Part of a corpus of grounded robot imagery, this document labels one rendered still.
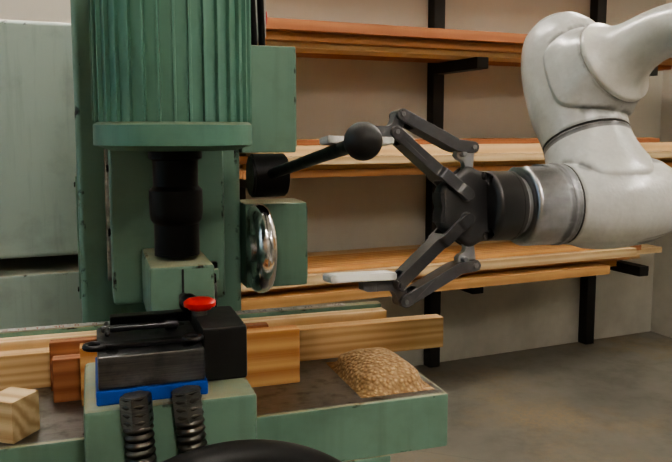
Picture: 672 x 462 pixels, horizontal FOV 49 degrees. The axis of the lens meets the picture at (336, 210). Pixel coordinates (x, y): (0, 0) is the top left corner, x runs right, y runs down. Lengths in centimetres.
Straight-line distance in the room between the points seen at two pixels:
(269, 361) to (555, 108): 43
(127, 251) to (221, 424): 36
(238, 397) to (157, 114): 30
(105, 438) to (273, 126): 55
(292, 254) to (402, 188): 256
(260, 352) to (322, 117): 263
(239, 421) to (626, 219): 46
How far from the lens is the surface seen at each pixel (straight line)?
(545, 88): 89
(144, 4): 79
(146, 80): 78
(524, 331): 414
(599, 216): 83
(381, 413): 80
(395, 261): 311
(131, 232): 95
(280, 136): 105
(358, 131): 64
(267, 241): 96
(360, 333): 93
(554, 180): 80
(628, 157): 86
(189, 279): 82
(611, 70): 87
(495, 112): 387
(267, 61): 105
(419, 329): 96
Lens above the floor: 118
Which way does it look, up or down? 6 degrees down
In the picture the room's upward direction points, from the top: straight up
